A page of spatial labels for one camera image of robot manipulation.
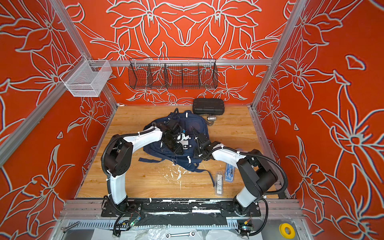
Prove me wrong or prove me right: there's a navy blue student backpack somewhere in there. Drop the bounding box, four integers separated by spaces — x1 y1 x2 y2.
139 108 209 173

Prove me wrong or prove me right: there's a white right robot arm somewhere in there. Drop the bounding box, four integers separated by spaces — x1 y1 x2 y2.
194 133 288 216

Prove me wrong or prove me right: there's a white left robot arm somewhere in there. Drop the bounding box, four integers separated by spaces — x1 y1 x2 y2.
101 122 190 206

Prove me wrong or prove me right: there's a blue stationery set pack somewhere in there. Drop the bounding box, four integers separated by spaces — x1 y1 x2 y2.
225 164 236 183

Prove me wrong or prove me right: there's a small metal cylinder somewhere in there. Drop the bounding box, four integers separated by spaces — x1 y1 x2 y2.
207 116 217 122

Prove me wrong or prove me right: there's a clear pencil case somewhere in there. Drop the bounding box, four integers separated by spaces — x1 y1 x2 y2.
215 171 224 196

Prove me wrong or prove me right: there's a black plastic tool case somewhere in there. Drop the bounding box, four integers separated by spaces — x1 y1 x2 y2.
193 98 225 115

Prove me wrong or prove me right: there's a silver combination wrench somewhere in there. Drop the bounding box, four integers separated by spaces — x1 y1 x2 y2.
166 231 196 239

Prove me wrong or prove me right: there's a yellow tape roll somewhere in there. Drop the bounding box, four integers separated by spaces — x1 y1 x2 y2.
279 223 296 240

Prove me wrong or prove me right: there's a black wire wall basket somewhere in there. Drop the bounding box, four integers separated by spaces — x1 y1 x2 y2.
128 58 219 90

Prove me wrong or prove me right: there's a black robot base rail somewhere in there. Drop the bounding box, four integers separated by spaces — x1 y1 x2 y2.
102 198 261 217

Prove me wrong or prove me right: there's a white wire wall basket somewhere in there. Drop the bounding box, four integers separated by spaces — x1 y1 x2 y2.
60 55 112 97

